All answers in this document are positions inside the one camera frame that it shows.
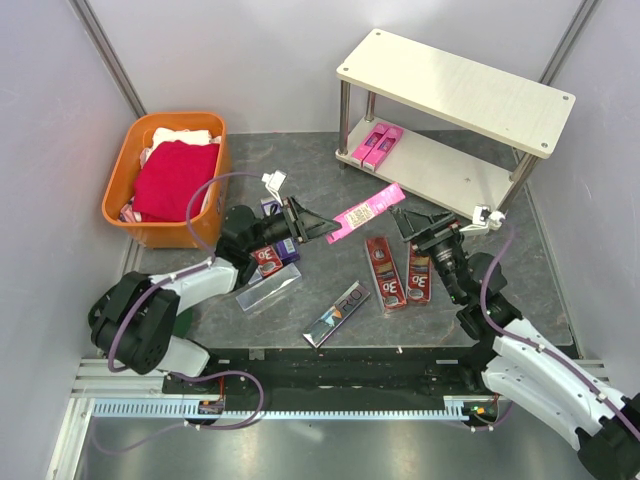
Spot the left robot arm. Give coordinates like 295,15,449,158
88,197,341,393

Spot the red 3D toothpaste box middle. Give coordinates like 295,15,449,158
365,236,407,313

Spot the white cloth in basket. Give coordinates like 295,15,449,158
140,127,222,167

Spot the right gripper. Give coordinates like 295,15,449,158
388,205,465,303

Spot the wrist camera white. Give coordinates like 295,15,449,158
261,170,287,203
460,204,506,237

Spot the holographic purple toothpaste box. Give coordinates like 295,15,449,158
302,281,370,349

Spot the red 3D toothpaste box right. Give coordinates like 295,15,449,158
405,244,432,305

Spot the red 3d toothpaste box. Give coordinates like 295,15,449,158
252,246,283,278
405,244,432,305
365,236,407,313

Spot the orange plastic basket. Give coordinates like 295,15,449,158
102,111,231,249

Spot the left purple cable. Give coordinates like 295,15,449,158
104,172,274,455

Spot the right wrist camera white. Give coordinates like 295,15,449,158
460,204,506,237

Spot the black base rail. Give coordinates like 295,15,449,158
162,346,494,411

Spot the silver toothpaste box long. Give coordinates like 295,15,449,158
236,264,302,314

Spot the red folded cloth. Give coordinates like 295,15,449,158
132,141,220,222

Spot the white two-tier shelf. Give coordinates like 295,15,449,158
335,29,576,218

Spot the white cable duct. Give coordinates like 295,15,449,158
93,396,494,421

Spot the purple cable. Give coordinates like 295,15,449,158
104,172,274,455
479,219,640,434

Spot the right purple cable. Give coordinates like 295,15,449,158
479,219,640,434

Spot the silver toothpaste box small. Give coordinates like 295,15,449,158
248,270,263,285

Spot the small pink packet in basket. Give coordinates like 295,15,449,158
118,197,142,223

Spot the pink toothpaste box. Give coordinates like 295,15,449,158
363,127,404,172
326,183,405,244
351,123,390,167

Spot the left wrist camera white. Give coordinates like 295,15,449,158
261,170,287,203

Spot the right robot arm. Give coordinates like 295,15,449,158
390,205,639,479

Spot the red 3D toothpaste box left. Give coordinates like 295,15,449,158
252,246,283,278

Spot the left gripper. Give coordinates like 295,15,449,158
246,195,341,253

